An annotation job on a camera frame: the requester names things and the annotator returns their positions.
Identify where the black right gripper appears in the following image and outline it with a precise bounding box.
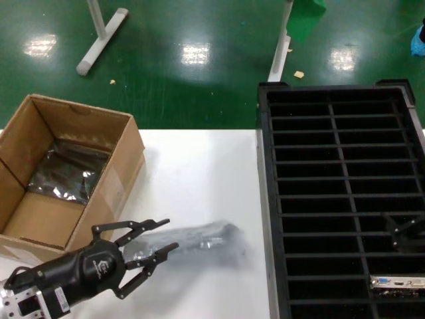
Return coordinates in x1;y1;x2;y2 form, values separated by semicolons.
381;212;425;257

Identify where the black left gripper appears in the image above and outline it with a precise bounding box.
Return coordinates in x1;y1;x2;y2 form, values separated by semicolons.
36;217;181;305

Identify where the graphics card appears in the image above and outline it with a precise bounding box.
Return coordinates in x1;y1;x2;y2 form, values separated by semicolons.
369;274;425;297

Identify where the grey translucent antistatic bag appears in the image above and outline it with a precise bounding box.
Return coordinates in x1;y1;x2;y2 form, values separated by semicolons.
26;138;112;205
123;218;255;272

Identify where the brown cardboard box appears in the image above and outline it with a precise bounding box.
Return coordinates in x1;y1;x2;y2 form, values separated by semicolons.
0;93;146;265

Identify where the black slotted container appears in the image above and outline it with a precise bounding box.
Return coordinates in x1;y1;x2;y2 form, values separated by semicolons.
256;78;425;319

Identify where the blue shoe cover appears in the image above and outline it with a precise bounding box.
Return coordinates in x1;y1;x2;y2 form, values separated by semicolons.
410;25;425;57

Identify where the white table leg with foot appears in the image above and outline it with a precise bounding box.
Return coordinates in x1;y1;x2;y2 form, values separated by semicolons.
76;0;129;77
267;0;295;82

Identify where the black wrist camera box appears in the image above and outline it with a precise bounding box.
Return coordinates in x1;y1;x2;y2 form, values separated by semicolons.
41;286;72;318

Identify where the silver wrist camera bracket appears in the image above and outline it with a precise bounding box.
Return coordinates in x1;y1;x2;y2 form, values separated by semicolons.
0;287;47;319

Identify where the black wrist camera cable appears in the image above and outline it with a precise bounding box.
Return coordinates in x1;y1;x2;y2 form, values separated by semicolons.
3;265;41;290

